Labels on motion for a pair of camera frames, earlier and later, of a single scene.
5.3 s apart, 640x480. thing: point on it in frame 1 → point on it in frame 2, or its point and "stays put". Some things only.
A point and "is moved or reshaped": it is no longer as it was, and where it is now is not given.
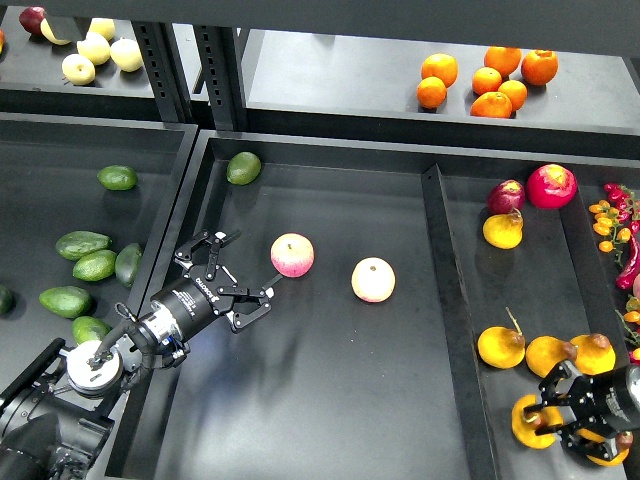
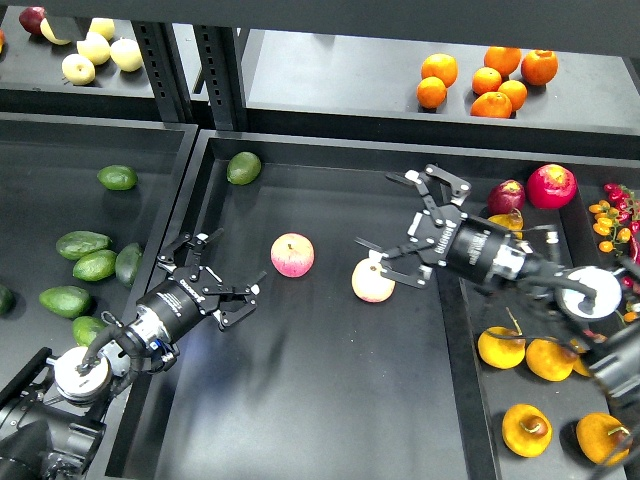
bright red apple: (551, 186) stays put
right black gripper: (603, 405) → (448, 237)
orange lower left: (431, 92) stays put
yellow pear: (503, 231) stays put
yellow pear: (524, 431) is moved or reshaped
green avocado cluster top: (73, 244) stays put
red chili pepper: (624, 280) → (634, 229)
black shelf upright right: (221, 50) stays put
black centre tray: (427, 290) stays put
